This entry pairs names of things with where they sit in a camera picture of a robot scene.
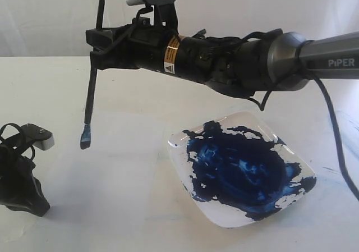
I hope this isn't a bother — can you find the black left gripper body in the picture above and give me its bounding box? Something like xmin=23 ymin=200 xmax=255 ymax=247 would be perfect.
xmin=1 ymin=144 xmax=42 ymax=207

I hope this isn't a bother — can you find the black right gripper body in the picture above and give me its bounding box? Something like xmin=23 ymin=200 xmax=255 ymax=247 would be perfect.
xmin=111 ymin=27 xmax=182 ymax=75

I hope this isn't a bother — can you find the white paper sheet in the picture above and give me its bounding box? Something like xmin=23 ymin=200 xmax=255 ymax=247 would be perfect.
xmin=43 ymin=111 xmax=164 ymax=232

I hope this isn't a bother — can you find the black paintbrush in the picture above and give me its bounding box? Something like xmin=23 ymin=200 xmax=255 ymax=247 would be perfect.
xmin=80 ymin=0 xmax=105 ymax=150

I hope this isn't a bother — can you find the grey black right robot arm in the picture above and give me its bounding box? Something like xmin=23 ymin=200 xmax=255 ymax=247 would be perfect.
xmin=86 ymin=24 xmax=358 ymax=98

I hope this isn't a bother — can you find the white backdrop cloth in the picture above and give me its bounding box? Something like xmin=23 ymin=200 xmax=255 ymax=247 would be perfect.
xmin=1 ymin=0 xmax=358 ymax=57

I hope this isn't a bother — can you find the white square paint plate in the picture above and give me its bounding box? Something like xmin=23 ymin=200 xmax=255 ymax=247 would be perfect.
xmin=168 ymin=112 xmax=317 ymax=228

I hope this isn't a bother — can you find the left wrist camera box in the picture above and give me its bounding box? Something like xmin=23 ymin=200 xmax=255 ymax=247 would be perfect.
xmin=21 ymin=123 xmax=54 ymax=151

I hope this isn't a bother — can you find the left black camera cable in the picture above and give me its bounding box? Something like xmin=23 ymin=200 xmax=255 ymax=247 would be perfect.
xmin=0 ymin=122 xmax=36 ymax=162

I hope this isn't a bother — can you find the black camera cable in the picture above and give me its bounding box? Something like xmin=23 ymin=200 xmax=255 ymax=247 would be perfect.
xmin=0 ymin=122 xmax=36 ymax=162
xmin=106 ymin=7 xmax=359 ymax=202

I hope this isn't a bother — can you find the right black camera cable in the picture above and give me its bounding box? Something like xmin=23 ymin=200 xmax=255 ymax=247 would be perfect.
xmin=106 ymin=7 xmax=359 ymax=202

